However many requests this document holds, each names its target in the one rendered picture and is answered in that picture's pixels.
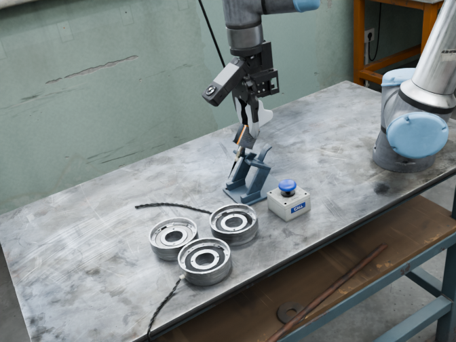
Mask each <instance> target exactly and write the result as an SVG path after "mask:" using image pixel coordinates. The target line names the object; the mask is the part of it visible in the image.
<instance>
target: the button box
mask: <svg viewBox="0 0 456 342"><path fill-rule="evenodd" d="M267 203H268V209H270V210H271V211H272V212H273V213H275V214H276V215H277V216H279V217H280V218H281V219H282V220H283V221H285V222H286V223H287V222H288V221H291V220H292V219H295V218H297V217H298V216H301V215H302V214H305V213H306V212H309V211H310V210H311V202H310V194H309V193H308V192H306V191H304V190H303V189H302V188H300V187H299V186H297V187H296V189H294V190H293V191H291V192H290V193H285V191H281V190H280V189H279V187H278V188H276V189H274V190H272V191H269V192H267Z"/></svg>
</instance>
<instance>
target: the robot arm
mask: <svg viewBox="0 0 456 342"><path fill-rule="evenodd" d="M222 2H223V11H224V16H225V25H226V31H227V40H228V45H229V49H230V54H231V55H233V56H239V58H237V57H233V59H232V60H231V61H230V62H229V64H228V65H227V66H226V67H225V68H224V69H223V70H222V71H221V72H220V73H219V74H218V76H217V77H216V78H215V79H214V80H213V82H212V83H211V84H210V85H209V86H208V87H207V88H206V89H205V90H204V91H203V93H202V97H203V98H204V99H205V100H206V102H208V103H210V104H211V105H212V106H214V107H217V106H219V105H220V104H221V103H222V101H223V100H224V99H225V98H226V97H227V95H228V94H229V93H230V92H231V93H232V98H233V103H234V106H235V110H236V112H237V116H238V118H239V121H240V123H241V124H245V125H247V126H249V133H250V134H251V136H252V137H253V138H254V139H256V138H257V136H258V133H259V128H260V127H261V126H262V125H264V124H266V123H267V122H268V121H269V120H271V119H272V117H273V112H272V111H270V110H266V109H264V108H263V103H262V102H261V101H260V100H258V98H260V97H262V98H263V97H266V96H269V95H273V94H277V93H279V92H280V88H279V80H278V70H276V69H274V68H273V57H272V49H271V42H270V41H266V40H264V38H263V26H262V20H261V15H270V14H285V13H293V12H299V13H303V12H306V11H311V10H316V9H318V8H319V6H320V0H222ZM274 77H276V81H277V88H275V85H274V83H271V80H272V78H274ZM381 86H382V96H381V130H380V132H379V135H378V137H377V139H376V142H375V145H374V147H373V160H374V162H375V163H376V164H377V165H378V166H380V167H382V168H384V169H386V170H389V171H392V172H401V173H411V172H419V171H422V170H425V169H427V168H429V167H430V166H432V165H433V164H434V162H435V159H436V153H437V152H439V151H440V150H441V149H442V148H443V146H445V144H446V142H447V139H448V134H449V129H448V126H447V123H448V120H449V118H450V116H451V114H452V112H453V110H454V108H455V106H456V98H455V96H454V93H453V92H454V90H455V88H456V0H444V3H443V4H442V7H441V10H440V12H439V15H438V17H437V19H436V22H435V24H434V27H433V29H432V32H431V33H430V36H429V38H428V41H427V43H426V45H425V48H424V50H423V53H422V55H421V57H420V59H419V62H418V65H417V67H416V69H414V68H409V69H396V70H393V71H389V72H387V73H386V74H385V75H384V76H383V81H382V84H381ZM273 88H275V89H273Z"/></svg>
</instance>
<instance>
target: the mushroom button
mask: <svg viewBox="0 0 456 342"><path fill-rule="evenodd" d="M278 187H279V189H280V190H281V191H285V193H290V192H291V191H293V190H294V189H296V187H297V184H296V183H295V181H294V180H292V179H284V180H281V181H280V183H279V185H278Z"/></svg>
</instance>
